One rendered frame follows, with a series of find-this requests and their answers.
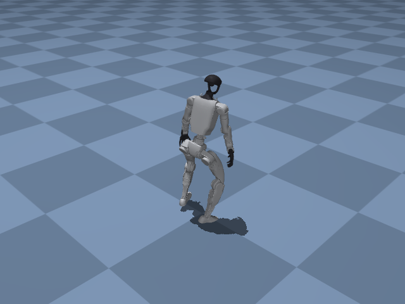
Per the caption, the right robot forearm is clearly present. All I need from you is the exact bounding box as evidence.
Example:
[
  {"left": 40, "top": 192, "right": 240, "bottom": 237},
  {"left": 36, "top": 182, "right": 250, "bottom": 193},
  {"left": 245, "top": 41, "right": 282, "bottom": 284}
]
[{"left": 223, "top": 126, "right": 234, "bottom": 152}]

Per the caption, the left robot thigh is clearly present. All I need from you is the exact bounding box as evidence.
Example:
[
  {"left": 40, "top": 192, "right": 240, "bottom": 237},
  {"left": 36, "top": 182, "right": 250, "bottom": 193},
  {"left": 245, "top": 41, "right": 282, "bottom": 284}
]
[{"left": 179, "top": 139, "right": 196, "bottom": 172}]

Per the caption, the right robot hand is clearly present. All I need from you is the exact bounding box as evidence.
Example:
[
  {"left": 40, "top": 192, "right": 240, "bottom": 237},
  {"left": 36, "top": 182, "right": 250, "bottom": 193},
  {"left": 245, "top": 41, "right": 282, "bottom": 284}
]
[{"left": 227, "top": 149, "right": 234, "bottom": 167}]

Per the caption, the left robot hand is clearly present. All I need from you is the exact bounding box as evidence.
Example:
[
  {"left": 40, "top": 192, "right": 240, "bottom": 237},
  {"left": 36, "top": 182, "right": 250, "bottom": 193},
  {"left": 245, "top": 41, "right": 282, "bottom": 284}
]
[{"left": 179, "top": 130, "right": 191, "bottom": 145}]

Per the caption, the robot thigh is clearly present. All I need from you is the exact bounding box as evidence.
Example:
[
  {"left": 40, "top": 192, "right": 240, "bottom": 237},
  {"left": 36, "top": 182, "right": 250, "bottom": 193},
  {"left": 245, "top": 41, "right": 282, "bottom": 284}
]
[
  {"left": 179, "top": 139, "right": 196, "bottom": 172},
  {"left": 200, "top": 150, "right": 225, "bottom": 189}
]

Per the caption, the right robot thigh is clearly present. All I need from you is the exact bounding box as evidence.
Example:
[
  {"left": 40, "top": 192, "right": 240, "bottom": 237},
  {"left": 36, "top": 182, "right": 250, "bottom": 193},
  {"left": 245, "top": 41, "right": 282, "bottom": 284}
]
[{"left": 200, "top": 150, "right": 225, "bottom": 189}]

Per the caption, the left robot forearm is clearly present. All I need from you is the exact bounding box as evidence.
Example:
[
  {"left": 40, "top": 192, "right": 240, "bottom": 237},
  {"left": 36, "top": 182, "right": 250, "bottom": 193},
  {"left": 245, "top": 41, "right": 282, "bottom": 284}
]
[{"left": 182, "top": 118, "right": 190, "bottom": 135}]

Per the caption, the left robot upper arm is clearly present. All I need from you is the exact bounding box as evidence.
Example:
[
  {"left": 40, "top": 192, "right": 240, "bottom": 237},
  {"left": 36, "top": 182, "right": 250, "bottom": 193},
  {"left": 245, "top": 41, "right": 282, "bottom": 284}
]
[{"left": 183, "top": 95, "right": 196, "bottom": 122}]

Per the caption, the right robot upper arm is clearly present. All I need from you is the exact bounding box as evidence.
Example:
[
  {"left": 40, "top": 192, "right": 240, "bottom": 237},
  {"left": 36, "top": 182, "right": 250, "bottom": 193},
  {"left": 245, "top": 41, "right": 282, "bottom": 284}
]
[{"left": 216, "top": 103, "right": 229, "bottom": 134}]

